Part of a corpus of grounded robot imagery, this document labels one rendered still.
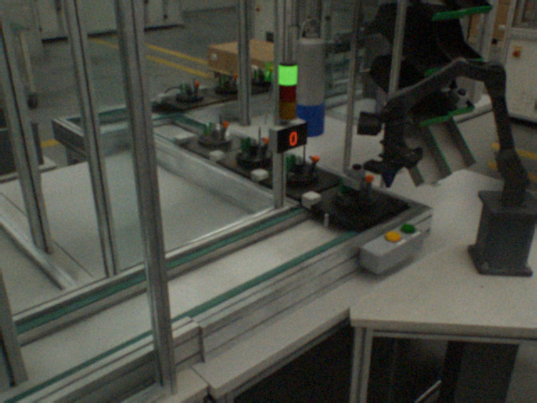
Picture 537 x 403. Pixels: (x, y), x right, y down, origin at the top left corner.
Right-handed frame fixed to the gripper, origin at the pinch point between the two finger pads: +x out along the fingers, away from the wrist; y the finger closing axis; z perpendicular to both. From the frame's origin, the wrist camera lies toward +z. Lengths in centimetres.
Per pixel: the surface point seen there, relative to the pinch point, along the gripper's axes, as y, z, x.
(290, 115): -19.7, -21.6, -17.8
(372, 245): -15.9, 8.0, 13.6
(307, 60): 55, -88, -13
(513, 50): 411, -162, 39
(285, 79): -21.0, -22.6, -28.1
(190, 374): -77, 6, 24
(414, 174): 20.4, -4.5, 6.4
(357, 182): -2.1, -9.7, 4.4
